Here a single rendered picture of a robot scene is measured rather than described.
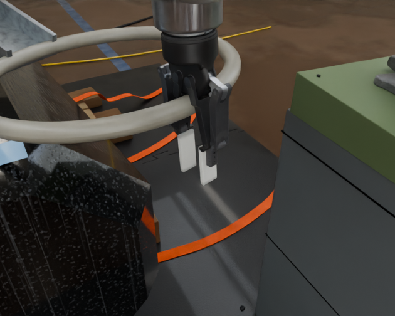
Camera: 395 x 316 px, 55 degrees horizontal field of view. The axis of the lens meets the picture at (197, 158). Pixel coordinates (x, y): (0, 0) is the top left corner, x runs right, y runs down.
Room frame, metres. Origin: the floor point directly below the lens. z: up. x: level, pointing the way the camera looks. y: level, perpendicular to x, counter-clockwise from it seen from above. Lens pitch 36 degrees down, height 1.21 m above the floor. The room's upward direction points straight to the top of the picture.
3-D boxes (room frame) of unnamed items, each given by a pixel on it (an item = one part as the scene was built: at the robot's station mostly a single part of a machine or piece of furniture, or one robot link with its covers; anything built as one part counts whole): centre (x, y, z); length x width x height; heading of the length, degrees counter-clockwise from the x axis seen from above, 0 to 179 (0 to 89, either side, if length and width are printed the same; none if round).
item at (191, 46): (0.50, 0.01, 1.00); 0.08 x 0.07 x 0.09; 41
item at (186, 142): (0.51, 0.02, 0.85); 0.03 x 0.01 x 0.07; 131
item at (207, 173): (0.47, -0.02, 0.85); 0.03 x 0.01 x 0.07; 131
